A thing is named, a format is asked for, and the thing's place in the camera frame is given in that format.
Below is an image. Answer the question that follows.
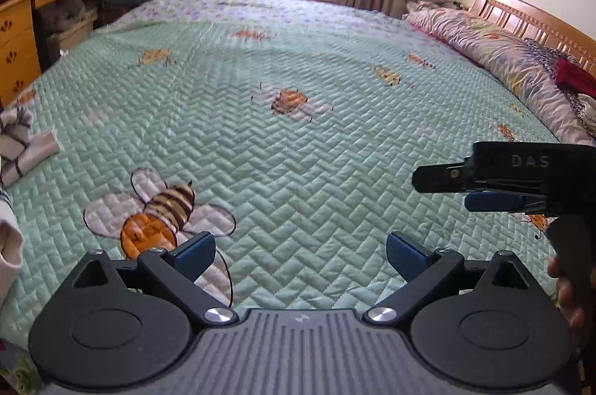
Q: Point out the wooden headboard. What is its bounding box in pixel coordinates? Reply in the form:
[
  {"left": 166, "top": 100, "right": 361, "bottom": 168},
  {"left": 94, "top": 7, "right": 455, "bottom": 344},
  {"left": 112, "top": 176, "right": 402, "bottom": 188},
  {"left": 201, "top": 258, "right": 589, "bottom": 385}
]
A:
[{"left": 468, "top": 0, "right": 596, "bottom": 72}]

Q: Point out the floral bed sheet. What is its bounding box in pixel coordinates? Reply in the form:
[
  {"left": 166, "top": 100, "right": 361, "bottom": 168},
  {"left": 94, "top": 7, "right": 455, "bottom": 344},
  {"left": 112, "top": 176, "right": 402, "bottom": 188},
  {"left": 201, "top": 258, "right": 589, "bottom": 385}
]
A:
[{"left": 0, "top": 336, "right": 44, "bottom": 395}]

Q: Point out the green quilted bee bedspread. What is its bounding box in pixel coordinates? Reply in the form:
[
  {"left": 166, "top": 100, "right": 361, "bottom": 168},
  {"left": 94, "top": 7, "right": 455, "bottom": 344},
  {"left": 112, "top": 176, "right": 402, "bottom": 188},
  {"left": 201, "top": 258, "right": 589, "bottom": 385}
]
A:
[{"left": 0, "top": 0, "right": 585, "bottom": 333}]

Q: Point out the dark patterned cloth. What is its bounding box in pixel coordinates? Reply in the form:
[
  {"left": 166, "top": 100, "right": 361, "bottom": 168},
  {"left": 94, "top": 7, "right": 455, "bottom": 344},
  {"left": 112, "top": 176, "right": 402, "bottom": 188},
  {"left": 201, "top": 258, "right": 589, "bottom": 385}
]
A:
[{"left": 524, "top": 37, "right": 596, "bottom": 132}]

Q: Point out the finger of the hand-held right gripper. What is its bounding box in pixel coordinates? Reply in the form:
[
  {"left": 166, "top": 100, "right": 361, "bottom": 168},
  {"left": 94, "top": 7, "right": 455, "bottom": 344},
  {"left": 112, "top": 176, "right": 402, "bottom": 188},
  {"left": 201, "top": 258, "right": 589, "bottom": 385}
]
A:
[
  {"left": 465, "top": 191, "right": 548, "bottom": 216},
  {"left": 412, "top": 162, "right": 475, "bottom": 194}
]

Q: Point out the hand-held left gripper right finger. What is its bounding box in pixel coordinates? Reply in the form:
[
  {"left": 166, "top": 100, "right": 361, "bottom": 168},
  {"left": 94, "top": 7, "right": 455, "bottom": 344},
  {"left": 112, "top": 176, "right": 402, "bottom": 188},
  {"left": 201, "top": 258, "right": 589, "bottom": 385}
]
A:
[{"left": 363, "top": 231, "right": 541, "bottom": 327}]

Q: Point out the white black-striped sweater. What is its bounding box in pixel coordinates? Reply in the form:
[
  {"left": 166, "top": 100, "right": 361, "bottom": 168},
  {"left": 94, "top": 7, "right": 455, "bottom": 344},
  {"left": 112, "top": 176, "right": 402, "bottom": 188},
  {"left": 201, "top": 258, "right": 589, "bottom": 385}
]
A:
[{"left": 0, "top": 105, "right": 60, "bottom": 300}]

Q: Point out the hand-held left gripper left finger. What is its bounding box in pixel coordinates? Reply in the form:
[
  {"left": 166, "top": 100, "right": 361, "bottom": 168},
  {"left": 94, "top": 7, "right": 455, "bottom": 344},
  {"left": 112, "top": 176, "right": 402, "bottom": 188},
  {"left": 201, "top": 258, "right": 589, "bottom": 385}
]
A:
[{"left": 60, "top": 231, "right": 237, "bottom": 327}]

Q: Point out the dark red cloth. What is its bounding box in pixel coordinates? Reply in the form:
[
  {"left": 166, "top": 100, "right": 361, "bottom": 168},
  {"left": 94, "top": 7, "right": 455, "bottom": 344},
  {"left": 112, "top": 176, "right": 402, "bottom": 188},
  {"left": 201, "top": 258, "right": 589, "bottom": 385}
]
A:
[{"left": 554, "top": 59, "right": 596, "bottom": 98}]

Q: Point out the person's right hand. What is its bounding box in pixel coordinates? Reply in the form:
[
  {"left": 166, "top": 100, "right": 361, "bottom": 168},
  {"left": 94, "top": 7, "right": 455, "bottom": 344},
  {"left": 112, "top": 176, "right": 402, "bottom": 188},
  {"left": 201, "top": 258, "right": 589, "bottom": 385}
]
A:
[{"left": 547, "top": 257, "right": 587, "bottom": 347}]

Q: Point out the wooden desk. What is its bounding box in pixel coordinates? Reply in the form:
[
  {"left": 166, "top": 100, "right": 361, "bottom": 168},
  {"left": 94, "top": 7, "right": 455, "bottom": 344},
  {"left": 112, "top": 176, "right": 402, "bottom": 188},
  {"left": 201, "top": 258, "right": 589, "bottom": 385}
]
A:
[{"left": 0, "top": 0, "right": 123, "bottom": 107}]

